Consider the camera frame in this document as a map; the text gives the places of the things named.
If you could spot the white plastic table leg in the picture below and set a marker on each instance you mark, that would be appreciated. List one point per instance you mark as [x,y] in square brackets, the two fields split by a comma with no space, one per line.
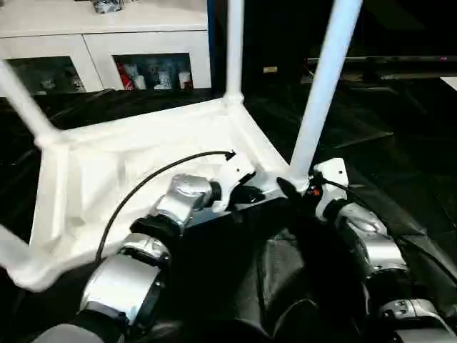
[321,89]
[25,100]
[233,50]
[14,250]

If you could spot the white plastic table top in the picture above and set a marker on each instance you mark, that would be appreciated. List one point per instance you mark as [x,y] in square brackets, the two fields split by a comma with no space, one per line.
[125,150]

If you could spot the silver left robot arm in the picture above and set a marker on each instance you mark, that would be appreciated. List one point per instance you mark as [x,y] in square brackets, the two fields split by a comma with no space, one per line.
[121,278]

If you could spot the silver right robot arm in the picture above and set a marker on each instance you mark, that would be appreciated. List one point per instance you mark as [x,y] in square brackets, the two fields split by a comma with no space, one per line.
[371,236]

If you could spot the black plastic sheet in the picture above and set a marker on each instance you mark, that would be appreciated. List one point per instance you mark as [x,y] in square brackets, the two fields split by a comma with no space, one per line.
[392,150]

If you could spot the small tan label tag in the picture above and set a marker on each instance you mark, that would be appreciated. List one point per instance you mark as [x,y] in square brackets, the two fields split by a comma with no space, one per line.
[270,69]

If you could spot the white flat board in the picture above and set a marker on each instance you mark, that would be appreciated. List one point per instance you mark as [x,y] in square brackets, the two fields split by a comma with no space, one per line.
[450,83]

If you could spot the black backdrop cloth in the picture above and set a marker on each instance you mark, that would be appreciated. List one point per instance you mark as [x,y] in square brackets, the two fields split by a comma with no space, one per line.
[392,25]

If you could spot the white glass-door cabinet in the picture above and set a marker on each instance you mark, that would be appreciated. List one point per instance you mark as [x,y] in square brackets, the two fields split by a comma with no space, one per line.
[100,32]

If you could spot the small grey patterned ornament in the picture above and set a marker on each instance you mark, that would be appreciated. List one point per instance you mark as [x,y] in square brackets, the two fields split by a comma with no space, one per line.
[109,5]

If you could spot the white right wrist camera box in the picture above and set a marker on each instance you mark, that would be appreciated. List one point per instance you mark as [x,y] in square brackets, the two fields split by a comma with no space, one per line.
[332,173]

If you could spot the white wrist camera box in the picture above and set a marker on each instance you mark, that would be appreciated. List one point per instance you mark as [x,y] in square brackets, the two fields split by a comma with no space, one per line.
[233,171]
[332,173]

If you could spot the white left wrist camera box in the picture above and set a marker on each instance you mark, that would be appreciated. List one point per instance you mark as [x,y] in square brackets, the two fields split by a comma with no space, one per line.
[233,171]

